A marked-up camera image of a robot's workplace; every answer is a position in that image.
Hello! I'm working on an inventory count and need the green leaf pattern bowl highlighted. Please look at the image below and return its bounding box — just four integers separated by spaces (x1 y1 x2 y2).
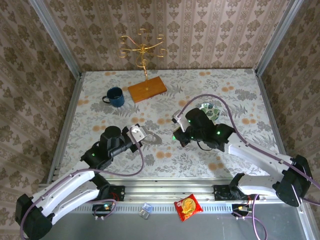
198 101 221 123

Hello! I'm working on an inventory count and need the floral table cover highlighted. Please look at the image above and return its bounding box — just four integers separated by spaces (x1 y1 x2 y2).
53 69 287 180

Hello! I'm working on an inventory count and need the dark blue enamel mug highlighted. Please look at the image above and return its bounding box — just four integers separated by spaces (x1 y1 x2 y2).
101 86 126 108

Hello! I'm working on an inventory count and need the red snack packet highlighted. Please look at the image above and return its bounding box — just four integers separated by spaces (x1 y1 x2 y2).
173 193 204 222

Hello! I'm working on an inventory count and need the small black controller board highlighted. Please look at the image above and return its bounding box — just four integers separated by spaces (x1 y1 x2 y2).
92 202 117 221
231 202 252 221

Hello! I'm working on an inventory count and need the small clear plastic box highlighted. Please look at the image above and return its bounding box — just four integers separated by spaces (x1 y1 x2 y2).
138 202 153 220

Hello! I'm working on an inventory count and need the grey metal panel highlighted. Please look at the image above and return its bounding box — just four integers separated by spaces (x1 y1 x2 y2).
37 202 310 240

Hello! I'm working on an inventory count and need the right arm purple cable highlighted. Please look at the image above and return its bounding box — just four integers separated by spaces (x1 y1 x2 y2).
177 93 320 240

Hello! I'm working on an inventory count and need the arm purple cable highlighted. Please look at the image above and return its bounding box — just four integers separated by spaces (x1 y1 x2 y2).
19 127 146 240
177 93 320 240

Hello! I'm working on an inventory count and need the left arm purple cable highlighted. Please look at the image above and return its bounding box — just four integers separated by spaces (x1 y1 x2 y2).
19 127 146 240

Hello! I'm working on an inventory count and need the aluminium table side rail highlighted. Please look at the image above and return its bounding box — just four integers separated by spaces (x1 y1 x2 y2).
46 72 85 181
254 69 290 157

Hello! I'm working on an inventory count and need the gold wire stand wooden base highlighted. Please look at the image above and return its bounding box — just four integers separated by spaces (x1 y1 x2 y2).
117 28 168 104

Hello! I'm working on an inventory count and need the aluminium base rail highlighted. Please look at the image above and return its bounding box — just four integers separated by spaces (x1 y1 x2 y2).
38 177 278 204

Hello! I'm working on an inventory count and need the slotted metal cable duct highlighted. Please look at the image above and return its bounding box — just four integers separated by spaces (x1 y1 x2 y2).
72 201 253 214

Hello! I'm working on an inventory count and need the aluminium frame post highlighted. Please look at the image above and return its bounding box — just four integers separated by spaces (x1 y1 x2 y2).
254 0 305 76
27 0 83 79

